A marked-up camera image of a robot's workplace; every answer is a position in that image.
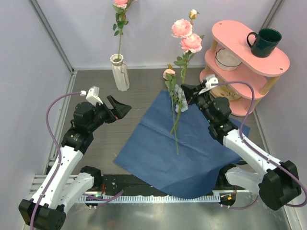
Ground pale blue hydrangea flowers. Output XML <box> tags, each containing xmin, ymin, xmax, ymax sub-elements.
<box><xmin>174</xmin><ymin>84</ymin><xmax>188</xmax><ymax>113</ymax></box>

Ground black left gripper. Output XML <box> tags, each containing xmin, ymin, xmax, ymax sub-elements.
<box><xmin>88</xmin><ymin>95</ymin><xmax>130</xmax><ymax>132</ymax></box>

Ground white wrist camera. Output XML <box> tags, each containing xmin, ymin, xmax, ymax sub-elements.
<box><xmin>198</xmin><ymin>74</ymin><xmax>218</xmax><ymax>95</ymax></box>
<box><xmin>80</xmin><ymin>86</ymin><xmax>103</xmax><ymax>106</ymax></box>

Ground single pink rose stem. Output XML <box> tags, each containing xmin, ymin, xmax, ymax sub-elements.
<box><xmin>112</xmin><ymin>0</ymin><xmax>135</xmax><ymax>61</ymax></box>

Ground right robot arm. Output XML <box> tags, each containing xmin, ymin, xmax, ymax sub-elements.
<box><xmin>181</xmin><ymin>82</ymin><xmax>307</xmax><ymax>210</ymax></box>

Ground dark green mug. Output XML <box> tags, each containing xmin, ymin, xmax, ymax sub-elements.
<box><xmin>247</xmin><ymin>28</ymin><xmax>282</xmax><ymax>58</ymax></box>

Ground two-bloom pink rose stem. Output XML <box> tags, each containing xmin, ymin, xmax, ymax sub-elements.
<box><xmin>172</xmin><ymin>9</ymin><xmax>204</xmax><ymax>122</ymax></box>

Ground white ribbed ceramic vase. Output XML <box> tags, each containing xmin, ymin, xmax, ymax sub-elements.
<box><xmin>110</xmin><ymin>54</ymin><xmax>130</xmax><ymax>92</ymax></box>

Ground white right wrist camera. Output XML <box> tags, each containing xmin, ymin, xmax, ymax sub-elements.
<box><xmin>198</xmin><ymin>74</ymin><xmax>218</xmax><ymax>95</ymax></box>

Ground blue wrapping paper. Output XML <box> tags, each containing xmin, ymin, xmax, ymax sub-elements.
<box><xmin>114</xmin><ymin>91</ymin><xmax>240</xmax><ymax>199</ymax></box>

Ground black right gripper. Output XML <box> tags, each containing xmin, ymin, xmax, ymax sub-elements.
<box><xmin>181</xmin><ymin>84</ymin><xmax>214</xmax><ymax>124</ymax></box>

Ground pink three-tier shelf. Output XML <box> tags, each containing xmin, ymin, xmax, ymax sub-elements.
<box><xmin>199</xmin><ymin>20</ymin><xmax>290</xmax><ymax>116</ymax></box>

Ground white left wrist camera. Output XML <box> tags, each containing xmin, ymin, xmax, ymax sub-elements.
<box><xmin>80</xmin><ymin>86</ymin><xmax>103</xmax><ymax>106</ymax></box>

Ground peach rose stem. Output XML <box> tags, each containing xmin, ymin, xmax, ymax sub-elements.
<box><xmin>163</xmin><ymin>64</ymin><xmax>179</xmax><ymax>155</ymax></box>

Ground slotted grey cable duct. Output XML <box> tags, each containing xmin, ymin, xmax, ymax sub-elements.
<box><xmin>79</xmin><ymin>193</ymin><xmax>221</xmax><ymax>204</ymax></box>

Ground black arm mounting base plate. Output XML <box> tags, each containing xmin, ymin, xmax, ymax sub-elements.
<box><xmin>99</xmin><ymin>173</ymin><xmax>238</xmax><ymax>199</ymax></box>

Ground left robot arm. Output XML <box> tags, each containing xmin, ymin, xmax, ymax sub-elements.
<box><xmin>18</xmin><ymin>95</ymin><xmax>131</xmax><ymax>230</ymax></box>

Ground aluminium frame rail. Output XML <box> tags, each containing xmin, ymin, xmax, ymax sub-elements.
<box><xmin>30</xmin><ymin>174</ymin><xmax>83</xmax><ymax>195</ymax></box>

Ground white scalloped bowl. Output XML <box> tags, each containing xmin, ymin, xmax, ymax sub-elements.
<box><xmin>215</xmin><ymin>48</ymin><xmax>242</xmax><ymax>71</ymax></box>

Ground floral yellow plate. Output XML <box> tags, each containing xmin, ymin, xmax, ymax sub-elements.
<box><xmin>212</xmin><ymin>85</ymin><xmax>241</xmax><ymax>101</ymax></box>

